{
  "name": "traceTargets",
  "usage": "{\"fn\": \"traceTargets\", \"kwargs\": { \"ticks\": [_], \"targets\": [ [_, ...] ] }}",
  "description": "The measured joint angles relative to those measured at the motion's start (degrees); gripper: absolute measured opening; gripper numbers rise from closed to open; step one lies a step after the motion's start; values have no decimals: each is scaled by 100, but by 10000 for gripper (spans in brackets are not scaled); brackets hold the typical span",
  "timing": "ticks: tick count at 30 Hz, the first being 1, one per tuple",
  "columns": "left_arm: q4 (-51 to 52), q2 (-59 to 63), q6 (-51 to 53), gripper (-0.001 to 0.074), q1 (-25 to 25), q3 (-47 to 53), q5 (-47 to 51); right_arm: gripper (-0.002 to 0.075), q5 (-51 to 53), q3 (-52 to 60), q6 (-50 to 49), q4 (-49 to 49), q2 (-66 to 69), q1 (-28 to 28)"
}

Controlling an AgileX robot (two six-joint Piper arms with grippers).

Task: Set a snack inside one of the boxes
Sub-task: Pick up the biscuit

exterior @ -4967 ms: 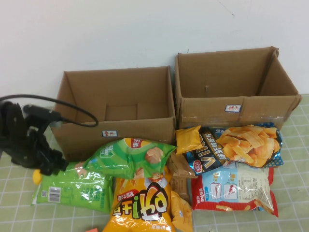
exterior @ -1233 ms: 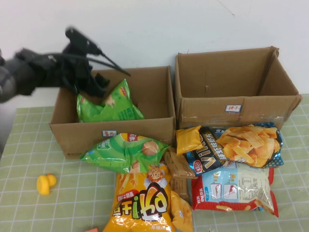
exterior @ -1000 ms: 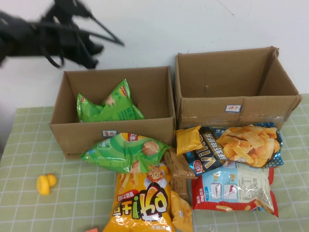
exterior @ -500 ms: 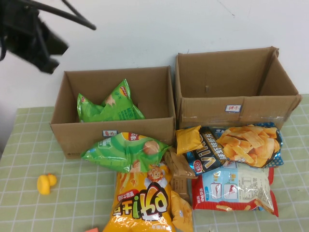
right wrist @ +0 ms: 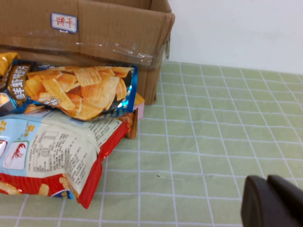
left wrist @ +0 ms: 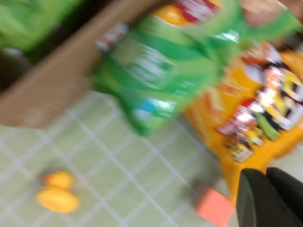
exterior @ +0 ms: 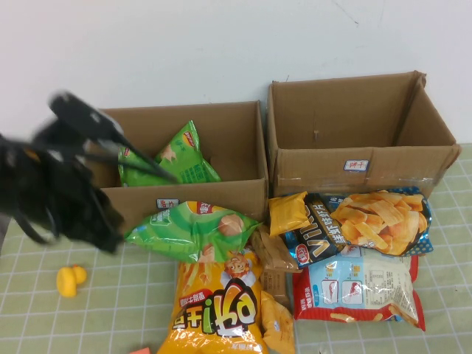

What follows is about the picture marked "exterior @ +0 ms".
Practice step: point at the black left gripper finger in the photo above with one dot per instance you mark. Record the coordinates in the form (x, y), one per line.
(108, 215)
(101, 239)

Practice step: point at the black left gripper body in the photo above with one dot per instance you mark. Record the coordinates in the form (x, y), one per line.
(62, 184)

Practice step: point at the green chip bag with barcode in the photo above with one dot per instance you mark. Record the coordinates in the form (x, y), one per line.
(188, 162)

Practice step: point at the tan striped snack packet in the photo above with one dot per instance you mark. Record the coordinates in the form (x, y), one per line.
(274, 252)

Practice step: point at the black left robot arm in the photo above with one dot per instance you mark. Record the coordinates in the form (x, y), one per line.
(14, 177)

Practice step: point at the small yellow snack packet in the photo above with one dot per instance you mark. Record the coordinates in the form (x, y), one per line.
(287, 214)
(278, 324)

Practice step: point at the yellow rubber duck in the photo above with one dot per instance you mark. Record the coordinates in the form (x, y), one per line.
(68, 282)

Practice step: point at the green checked tablecloth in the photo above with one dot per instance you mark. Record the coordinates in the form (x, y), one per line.
(110, 295)

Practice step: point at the white label red handwriting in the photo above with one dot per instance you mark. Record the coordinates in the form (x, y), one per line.
(356, 165)
(167, 204)

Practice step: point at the green Lay's chip bag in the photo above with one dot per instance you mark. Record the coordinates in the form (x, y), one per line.
(184, 232)

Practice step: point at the orange card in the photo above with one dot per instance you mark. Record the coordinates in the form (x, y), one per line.
(139, 350)

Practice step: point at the large orange chip bag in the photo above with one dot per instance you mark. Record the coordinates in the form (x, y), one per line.
(214, 313)

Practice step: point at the low brown cardboard box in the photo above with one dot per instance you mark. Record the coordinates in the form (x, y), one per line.
(236, 140)

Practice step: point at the black Vikar shrimp chip bag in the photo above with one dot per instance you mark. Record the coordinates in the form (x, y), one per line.
(368, 221)

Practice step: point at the tall brown cardboard box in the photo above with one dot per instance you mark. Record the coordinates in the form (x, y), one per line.
(350, 118)

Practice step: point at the red white shrimp stick bag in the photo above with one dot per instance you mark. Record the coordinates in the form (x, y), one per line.
(368, 291)

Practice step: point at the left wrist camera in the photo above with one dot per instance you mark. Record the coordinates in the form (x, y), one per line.
(81, 114)

